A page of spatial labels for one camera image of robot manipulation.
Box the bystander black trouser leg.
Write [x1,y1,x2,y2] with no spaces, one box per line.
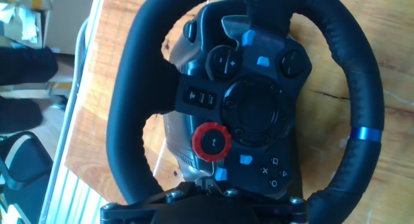
[0,46,60,87]
[0,96,44,135]

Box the black racing steering wheel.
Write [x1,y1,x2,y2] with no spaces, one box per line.
[105,0,386,224]

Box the orange wooden board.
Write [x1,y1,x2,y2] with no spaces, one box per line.
[63,0,414,224]

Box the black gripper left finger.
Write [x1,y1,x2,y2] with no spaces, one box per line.
[100,180,206,224]

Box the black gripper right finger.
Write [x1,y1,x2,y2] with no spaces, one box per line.
[205,180,309,224]

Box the grey metal tube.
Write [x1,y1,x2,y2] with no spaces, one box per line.
[38,18,91,224]

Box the cardboard box with paper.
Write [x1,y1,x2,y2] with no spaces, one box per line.
[0,3,45,50]

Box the white paper scrap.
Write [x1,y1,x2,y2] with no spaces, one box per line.
[16,6,40,44]

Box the black office chair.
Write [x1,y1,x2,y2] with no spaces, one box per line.
[0,130,55,224]

